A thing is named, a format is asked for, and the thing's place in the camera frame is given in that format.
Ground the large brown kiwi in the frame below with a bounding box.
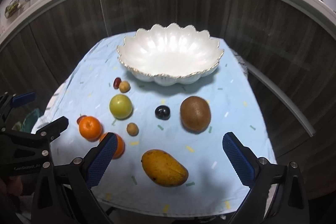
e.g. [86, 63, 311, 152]
[180, 96, 211, 132]

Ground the orange tangerine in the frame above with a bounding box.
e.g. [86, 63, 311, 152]
[79, 116, 102, 141]
[99, 133, 125, 160]

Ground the brown longan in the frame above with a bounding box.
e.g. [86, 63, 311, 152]
[126, 123, 139, 136]
[118, 81, 131, 93]

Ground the dark purple plum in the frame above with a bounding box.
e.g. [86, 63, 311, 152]
[154, 105, 170, 120]

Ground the checkered dish towel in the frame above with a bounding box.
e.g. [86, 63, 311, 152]
[231, 49, 248, 78]

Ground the white scalloped ceramic bowl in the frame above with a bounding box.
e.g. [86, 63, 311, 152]
[117, 23, 224, 86]

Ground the yellow mango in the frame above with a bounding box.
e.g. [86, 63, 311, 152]
[141, 149, 189, 188]

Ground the green round apple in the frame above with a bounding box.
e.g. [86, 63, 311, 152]
[109, 94, 133, 120]

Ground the light blue patterned tablecloth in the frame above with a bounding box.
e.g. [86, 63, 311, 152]
[34, 34, 276, 217]

